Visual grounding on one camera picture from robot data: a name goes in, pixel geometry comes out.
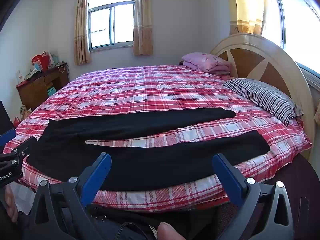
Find person's left hand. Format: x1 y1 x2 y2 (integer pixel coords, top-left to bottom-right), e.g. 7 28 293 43
0 187 19 224

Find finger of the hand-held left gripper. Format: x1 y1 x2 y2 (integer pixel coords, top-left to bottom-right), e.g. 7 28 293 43
0 128 17 147
0 136 38 171

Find wooden round headboard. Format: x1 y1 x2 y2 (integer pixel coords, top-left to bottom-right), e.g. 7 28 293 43
209 33 316 160

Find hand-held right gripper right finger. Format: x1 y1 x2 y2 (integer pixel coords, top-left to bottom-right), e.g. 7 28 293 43
212 153 300 240

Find red gift bag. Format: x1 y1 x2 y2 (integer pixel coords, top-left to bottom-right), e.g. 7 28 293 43
31 52 50 72

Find dark maroon cloth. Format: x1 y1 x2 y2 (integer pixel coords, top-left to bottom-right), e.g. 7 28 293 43
265 152 320 240

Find striped pillow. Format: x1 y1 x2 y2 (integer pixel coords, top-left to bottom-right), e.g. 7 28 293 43
222 78 304 127

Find person's right hand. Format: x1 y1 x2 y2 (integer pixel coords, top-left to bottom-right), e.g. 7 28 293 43
157 221 187 240

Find red plaid bed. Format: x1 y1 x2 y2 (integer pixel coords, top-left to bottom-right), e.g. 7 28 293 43
2 64 312 212

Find dark furniture piece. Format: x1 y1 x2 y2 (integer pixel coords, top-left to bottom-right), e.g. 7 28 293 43
0 101 15 133

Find sliding glass window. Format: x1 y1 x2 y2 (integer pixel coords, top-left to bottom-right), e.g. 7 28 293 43
88 0 137 53

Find folded pink quilt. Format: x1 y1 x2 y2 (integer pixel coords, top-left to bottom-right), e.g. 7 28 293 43
179 52 232 75

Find brown wooden desk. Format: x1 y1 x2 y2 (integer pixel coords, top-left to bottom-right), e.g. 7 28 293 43
15 64 70 112

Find floral bag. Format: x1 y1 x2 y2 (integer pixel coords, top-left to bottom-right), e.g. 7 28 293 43
19 105 32 120

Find yellow curtain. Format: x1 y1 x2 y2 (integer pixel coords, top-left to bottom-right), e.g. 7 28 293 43
226 0 272 37

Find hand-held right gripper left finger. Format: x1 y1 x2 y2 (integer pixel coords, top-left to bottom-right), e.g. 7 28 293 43
25 152 112 240

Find beige patterned curtain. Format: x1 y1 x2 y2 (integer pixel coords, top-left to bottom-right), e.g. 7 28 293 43
132 0 154 56
73 0 91 66

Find black pants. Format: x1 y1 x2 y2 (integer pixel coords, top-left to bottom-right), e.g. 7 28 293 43
26 108 271 192

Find large bright window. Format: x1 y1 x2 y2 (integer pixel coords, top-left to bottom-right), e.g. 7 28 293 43
261 0 320 75

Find black cable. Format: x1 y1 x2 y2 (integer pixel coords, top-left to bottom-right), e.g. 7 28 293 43
117 220 160 240

